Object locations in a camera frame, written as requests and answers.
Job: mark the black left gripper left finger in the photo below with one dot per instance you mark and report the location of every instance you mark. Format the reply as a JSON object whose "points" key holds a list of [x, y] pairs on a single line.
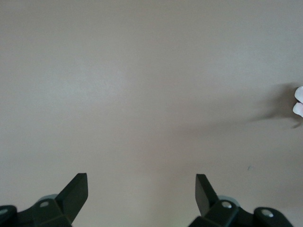
{"points": [[73, 196]]}

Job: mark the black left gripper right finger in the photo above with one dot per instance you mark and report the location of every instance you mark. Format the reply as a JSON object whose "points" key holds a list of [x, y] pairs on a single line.
{"points": [[204, 198]]}

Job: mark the pale pink white puppy plush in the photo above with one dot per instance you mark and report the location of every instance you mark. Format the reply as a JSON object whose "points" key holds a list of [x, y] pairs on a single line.
{"points": [[298, 99]]}

